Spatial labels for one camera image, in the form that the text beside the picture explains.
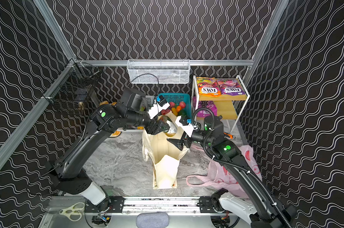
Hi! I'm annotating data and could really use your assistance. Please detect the green drink can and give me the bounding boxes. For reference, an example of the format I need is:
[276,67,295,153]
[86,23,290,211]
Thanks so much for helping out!
[161,115,178,137]

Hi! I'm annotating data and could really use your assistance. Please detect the cream canvas tote bag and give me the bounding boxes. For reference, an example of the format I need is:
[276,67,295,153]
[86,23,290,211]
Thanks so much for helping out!
[142,127,189,189]

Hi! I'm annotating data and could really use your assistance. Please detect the purple grape candy bag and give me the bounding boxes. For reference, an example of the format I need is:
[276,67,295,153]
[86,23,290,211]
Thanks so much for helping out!
[196,101,217,118]

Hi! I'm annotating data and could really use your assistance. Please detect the orange Fox's candy bag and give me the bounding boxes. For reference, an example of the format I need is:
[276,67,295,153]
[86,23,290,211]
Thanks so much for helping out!
[196,77,222,97]

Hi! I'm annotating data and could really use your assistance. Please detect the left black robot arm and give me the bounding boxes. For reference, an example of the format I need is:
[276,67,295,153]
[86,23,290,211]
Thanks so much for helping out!
[49,88,170,212]

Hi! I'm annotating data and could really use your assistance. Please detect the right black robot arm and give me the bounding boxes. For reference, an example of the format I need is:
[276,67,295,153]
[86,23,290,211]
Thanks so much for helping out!
[169,113,297,228]

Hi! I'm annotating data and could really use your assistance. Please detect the pink plastic grocery bag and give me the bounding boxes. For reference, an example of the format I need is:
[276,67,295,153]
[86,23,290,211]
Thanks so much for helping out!
[186,145,262,199]

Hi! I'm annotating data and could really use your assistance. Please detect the yellow pepper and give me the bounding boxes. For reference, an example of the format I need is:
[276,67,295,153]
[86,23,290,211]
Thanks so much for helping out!
[171,107,178,116]

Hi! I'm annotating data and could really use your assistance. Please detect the white plastic vegetable basket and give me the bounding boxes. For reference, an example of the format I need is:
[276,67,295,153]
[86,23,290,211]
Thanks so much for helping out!
[141,96,155,107]

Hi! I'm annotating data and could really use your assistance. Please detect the orange fruit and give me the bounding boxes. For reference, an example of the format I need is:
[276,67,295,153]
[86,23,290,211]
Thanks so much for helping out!
[176,105,182,113]

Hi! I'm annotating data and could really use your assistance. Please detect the striped long bread front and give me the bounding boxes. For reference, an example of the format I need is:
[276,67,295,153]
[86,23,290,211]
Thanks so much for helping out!
[109,131,121,138]

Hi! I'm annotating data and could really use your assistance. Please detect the red apple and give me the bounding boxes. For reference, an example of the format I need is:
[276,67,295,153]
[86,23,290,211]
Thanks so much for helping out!
[179,102,186,109]

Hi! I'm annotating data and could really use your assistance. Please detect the teal plastic fruit basket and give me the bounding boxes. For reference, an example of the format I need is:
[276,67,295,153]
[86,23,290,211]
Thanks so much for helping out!
[158,93,192,118]

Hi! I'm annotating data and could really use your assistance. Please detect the white wooden two-tier shelf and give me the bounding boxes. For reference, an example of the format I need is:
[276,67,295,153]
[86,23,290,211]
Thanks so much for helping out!
[191,75,250,134]

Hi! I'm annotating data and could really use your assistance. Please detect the purple Fox's candy bag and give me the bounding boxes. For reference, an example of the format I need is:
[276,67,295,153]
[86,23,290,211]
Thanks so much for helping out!
[216,78,245,96]

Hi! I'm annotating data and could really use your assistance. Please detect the grey foam pad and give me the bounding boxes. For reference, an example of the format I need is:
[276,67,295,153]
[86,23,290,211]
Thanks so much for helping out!
[136,212,170,228]

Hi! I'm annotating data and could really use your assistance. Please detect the adjustable wrench orange handle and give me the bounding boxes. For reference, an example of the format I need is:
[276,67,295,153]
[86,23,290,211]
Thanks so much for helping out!
[224,132,236,140]

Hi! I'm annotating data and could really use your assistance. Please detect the white wire wall basket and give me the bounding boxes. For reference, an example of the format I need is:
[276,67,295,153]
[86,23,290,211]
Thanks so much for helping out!
[126,59,190,84]

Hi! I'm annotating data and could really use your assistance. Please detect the black wire wall basket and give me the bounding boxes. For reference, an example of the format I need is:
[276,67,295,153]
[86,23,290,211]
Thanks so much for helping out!
[46,62,101,116]

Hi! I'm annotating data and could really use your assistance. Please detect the metal base rail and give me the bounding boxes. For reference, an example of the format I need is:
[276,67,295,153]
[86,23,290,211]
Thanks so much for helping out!
[83,195,241,215]

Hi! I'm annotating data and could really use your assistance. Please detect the cream handled scissors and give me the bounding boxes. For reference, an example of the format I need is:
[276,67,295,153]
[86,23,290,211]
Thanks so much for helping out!
[59,202,85,222]

